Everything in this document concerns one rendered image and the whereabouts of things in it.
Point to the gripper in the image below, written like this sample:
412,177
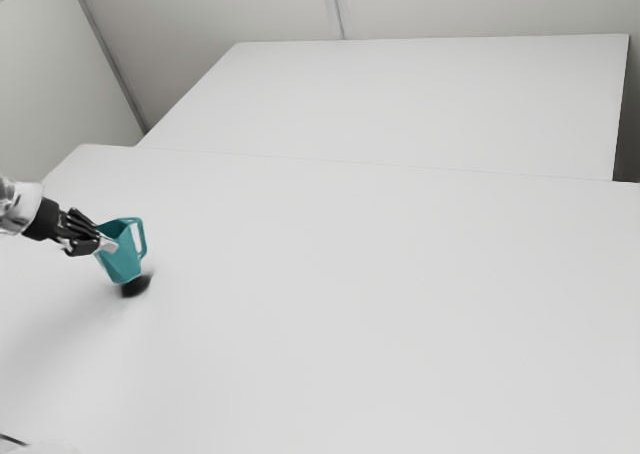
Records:
45,220

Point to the teal faceted mug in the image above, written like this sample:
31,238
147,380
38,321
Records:
122,249

